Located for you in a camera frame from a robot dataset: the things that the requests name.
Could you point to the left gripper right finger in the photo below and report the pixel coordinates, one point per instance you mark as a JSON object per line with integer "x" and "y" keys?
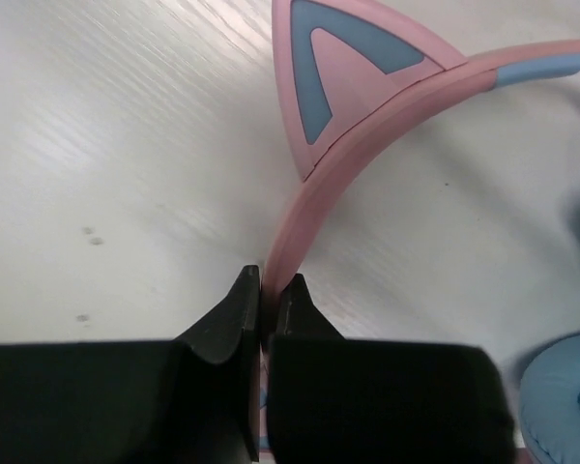
{"x": 332, "y": 399}

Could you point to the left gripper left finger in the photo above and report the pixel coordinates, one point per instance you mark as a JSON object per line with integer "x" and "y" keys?
{"x": 189, "y": 399}

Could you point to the pink blue cat-ear headphones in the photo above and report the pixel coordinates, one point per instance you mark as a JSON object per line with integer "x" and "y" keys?
{"x": 354, "y": 76}

